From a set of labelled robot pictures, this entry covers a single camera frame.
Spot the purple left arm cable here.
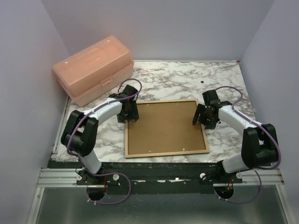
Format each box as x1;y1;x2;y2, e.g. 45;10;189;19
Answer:
66;78;143;206

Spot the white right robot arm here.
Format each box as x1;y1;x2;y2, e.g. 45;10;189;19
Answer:
192;90;281;183

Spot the aluminium extrusion rail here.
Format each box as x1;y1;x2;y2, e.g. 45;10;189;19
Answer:
37;168;77;188

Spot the wooden picture frame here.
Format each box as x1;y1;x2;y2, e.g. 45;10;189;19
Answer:
124;98;210;159

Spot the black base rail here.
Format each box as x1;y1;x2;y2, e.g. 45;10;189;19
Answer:
48;160;243;194

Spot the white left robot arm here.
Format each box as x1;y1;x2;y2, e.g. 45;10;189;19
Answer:
61;85;140;184

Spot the pink plastic storage box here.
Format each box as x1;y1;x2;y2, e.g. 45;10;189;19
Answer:
52;36;134;107

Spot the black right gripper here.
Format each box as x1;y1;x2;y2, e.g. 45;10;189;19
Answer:
192;104;216;130

